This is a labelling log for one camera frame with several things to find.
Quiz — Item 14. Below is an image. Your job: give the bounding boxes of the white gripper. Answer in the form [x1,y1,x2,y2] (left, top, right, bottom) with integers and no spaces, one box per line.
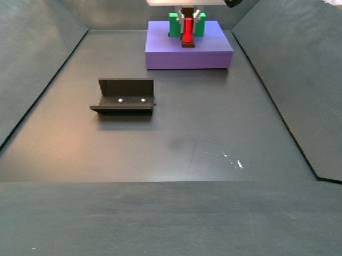
[146,0,226,36]

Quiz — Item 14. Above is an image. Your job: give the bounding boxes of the red peg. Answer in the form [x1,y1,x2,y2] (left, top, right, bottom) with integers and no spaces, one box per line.
[182,18,193,44]

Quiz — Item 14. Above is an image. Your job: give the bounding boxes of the purple base board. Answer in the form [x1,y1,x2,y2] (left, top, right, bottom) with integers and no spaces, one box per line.
[145,21,234,70]

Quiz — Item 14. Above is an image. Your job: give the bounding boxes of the green block left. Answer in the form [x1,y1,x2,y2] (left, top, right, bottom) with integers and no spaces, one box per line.
[169,12,181,37]

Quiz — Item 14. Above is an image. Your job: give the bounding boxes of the green block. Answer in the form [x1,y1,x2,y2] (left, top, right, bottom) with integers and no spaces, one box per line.
[169,12,181,37]
[194,13,206,37]

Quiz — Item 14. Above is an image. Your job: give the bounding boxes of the green block right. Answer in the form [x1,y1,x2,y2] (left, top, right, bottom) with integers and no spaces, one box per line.
[194,13,206,37]

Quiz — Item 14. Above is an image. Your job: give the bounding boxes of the black angle holder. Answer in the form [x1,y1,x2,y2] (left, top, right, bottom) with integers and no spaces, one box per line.
[90,78,155,114]

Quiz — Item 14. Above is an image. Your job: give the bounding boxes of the brown L-shaped bracket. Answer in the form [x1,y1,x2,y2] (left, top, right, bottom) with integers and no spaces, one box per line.
[182,6,195,48]

